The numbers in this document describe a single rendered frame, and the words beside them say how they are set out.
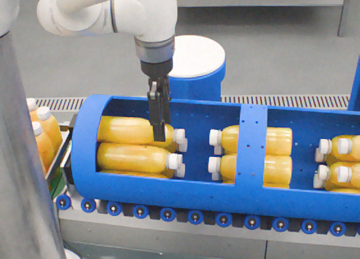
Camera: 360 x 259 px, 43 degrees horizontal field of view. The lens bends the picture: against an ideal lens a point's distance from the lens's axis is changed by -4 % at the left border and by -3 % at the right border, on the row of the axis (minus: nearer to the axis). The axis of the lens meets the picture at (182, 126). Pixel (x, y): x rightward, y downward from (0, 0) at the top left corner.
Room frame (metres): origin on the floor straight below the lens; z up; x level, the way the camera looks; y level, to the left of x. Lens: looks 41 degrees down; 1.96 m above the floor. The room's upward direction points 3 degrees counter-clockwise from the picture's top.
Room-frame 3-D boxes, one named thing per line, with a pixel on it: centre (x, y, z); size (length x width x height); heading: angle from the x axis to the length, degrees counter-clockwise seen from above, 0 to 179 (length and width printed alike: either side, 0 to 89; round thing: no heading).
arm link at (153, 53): (0.91, 0.05, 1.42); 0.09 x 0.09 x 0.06
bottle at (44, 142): (1.03, 0.43, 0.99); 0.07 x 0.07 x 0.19
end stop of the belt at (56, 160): (0.97, 0.40, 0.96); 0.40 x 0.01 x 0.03; 169
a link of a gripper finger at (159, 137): (0.87, 0.06, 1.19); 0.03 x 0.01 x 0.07; 79
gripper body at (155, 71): (0.91, 0.05, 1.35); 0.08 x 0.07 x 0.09; 169
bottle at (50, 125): (1.10, 0.42, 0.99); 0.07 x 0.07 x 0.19
